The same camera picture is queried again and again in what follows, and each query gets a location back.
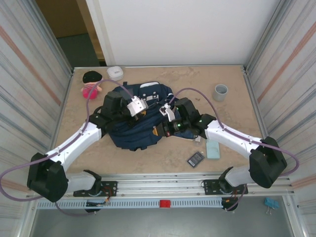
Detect navy blue backpack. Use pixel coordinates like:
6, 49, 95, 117
95, 81, 198, 152

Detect light teal pencil case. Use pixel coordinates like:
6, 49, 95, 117
205, 138, 221, 160

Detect pink plush doll black hair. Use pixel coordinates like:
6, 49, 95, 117
81, 71, 104, 101

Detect small white square box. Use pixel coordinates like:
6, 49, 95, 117
106, 66, 124, 81

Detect grey plastic cup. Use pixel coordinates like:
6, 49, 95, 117
212, 83, 229, 102

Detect black pocket calculator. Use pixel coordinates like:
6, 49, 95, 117
186, 151, 206, 170

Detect translucent corrugated side panel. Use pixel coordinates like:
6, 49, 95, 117
0, 0, 75, 223
243, 0, 316, 213

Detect blue binder clip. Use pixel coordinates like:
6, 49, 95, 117
264, 197, 280, 216

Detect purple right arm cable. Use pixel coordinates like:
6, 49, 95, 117
169, 88, 301, 212

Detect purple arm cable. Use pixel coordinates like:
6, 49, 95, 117
169, 88, 301, 212
0, 79, 136, 217

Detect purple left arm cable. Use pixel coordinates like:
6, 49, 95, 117
0, 79, 136, 217

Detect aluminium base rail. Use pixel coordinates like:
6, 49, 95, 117
66, 172, 296, 198

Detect slotted grey cable duct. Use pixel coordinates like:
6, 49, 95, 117
36, 198, 224, 210

